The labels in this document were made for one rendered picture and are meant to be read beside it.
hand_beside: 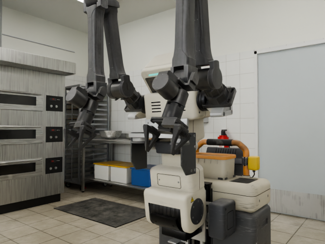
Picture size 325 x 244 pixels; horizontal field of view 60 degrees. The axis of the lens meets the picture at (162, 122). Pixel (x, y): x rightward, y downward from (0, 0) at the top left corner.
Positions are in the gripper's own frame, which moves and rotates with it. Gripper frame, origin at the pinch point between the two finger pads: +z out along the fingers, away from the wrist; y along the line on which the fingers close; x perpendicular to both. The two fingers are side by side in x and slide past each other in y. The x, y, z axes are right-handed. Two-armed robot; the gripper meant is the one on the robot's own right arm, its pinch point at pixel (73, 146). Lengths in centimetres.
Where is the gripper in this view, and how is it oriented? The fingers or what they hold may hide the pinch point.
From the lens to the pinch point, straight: 111.8
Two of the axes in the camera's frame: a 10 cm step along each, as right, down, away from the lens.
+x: 6.2, 4.5, 6.4
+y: 7.4, -0.7, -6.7
